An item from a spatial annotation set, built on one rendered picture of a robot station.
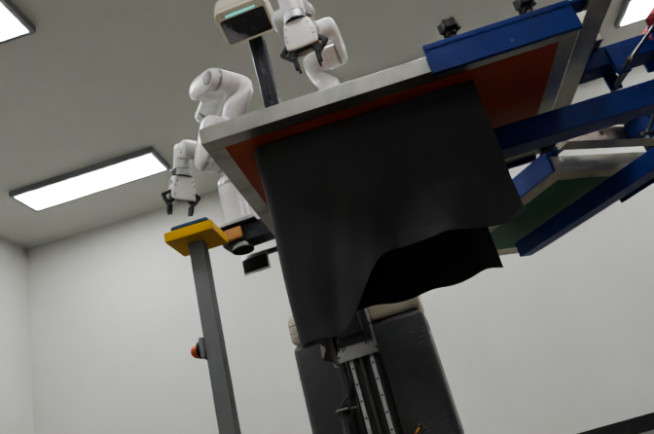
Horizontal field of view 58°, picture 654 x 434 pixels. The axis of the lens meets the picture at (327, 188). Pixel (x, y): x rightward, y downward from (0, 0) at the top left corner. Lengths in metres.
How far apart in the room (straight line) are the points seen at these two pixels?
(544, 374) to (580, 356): 0.32
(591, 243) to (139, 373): 4.06
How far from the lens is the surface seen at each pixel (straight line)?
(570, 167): 2.00
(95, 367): 5.95
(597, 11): 1.37
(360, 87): 1.21
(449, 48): 1.23
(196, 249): 1.59
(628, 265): 5.52
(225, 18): 2.36
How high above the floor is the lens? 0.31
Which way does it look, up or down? 25 degrees up
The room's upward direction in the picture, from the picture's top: 16 degrees counter-clockwise
